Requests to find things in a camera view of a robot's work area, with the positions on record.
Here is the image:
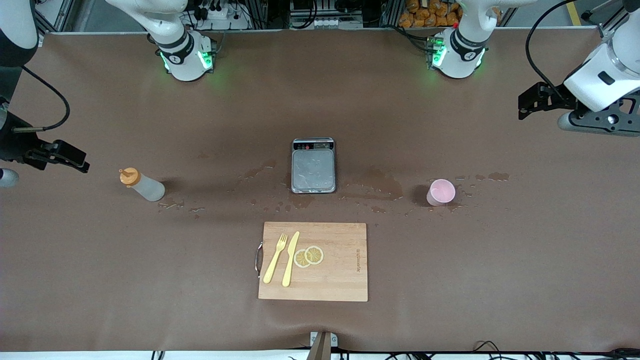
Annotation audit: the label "orange-capped squeeze sauce bottle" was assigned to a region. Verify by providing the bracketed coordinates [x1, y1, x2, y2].
[119, 167, 166, 202]

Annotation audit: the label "pink plastic cup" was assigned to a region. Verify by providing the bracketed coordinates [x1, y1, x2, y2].
[426, 179, 457, 207]

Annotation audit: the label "orange snack bags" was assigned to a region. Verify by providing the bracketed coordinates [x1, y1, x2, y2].
[398, 0, 462, 29]

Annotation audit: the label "white power strip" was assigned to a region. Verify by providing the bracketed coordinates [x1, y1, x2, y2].
[197, 4, 252, 31]

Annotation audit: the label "yellow plastic fork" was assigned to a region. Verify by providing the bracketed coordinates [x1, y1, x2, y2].
[263, 233, 289, 285]

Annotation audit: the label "silver digital kitchen scale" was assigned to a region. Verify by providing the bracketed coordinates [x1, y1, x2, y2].
[291, 138, 337, 194]

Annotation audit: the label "yellow plastic knife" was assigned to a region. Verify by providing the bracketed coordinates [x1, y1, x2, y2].
[281, 231, 301, 288]

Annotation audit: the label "wooden cutting board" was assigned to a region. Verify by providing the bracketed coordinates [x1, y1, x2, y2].
[258, 222, 369, 302]

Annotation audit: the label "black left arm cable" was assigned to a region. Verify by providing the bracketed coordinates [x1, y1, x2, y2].
[524, 0, 582, 101]

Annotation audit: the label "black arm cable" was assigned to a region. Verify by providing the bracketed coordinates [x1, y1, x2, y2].
[524, 0, 582, 101]
[12, 65, 71, 134]

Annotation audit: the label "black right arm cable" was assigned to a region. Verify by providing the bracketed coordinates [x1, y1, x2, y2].
[12, 65, 71, 134]

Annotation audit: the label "black floor cable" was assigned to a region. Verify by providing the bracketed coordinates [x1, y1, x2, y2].
[471, 340, 507, 358]

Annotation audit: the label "metal table edge bracket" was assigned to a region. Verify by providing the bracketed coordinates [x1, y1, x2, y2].
[307, 331, 340, 360]

